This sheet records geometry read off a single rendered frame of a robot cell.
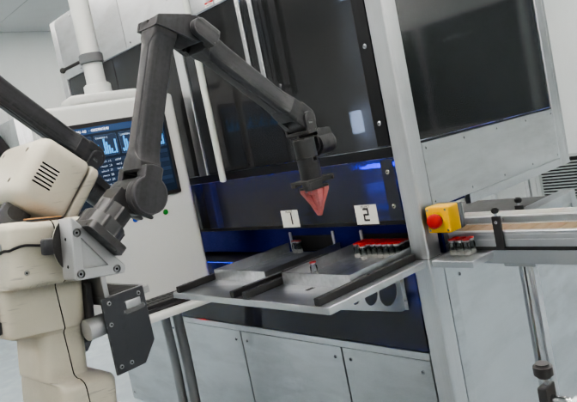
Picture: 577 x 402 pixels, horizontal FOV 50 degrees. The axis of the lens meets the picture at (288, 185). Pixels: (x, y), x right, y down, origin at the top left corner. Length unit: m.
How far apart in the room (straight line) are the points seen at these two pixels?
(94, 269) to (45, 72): 6.14
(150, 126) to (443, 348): 1.05
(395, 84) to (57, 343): 1.05
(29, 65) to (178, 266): 5.08
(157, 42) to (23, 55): 5.93
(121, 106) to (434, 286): 1.27
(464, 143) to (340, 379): 0.89
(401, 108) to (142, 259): 1.12
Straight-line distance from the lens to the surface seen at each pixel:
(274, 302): 1.62
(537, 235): 1.71
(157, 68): 1.30
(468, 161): 1.96
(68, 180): 1.31
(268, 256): 2.19
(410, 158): 1.72
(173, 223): 2.35
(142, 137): 1.25
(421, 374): 1.93
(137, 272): 2.31
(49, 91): 7.21
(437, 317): 1.81
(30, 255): 1.24
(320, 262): 1.89
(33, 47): 7.27
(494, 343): 2.06
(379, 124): 1.76
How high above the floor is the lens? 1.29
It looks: 4 degrees down
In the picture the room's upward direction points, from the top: 11 degrees counter-clockwise
